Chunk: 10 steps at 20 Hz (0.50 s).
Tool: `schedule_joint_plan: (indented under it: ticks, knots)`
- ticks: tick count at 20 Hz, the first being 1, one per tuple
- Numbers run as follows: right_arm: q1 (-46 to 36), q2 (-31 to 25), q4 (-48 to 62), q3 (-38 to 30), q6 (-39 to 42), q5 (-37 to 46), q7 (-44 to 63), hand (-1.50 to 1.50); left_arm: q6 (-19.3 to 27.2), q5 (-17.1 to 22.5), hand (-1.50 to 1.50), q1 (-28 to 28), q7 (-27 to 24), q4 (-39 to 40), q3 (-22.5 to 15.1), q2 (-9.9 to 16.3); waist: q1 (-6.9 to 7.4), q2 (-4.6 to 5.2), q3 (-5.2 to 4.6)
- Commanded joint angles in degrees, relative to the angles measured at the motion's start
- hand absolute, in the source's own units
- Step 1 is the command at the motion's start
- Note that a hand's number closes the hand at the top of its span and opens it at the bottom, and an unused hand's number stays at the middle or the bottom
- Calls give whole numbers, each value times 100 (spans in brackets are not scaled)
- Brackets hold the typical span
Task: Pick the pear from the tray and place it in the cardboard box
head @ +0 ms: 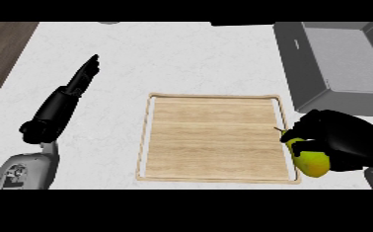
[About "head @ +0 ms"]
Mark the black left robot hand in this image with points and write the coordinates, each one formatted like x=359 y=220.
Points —
x=56 y=111

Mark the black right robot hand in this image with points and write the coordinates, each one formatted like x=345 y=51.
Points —
x=339 y=137

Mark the yellow-green pear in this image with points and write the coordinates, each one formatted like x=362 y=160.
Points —
x=310 y=162

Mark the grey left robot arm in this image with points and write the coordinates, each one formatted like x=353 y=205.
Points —
x=27 y=170

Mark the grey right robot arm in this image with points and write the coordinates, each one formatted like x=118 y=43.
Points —
x=369 y=178

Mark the grey open box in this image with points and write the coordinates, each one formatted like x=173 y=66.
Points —
x=331 y=68

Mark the pale wooden tray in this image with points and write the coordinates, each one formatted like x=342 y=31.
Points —
x=214 y=137

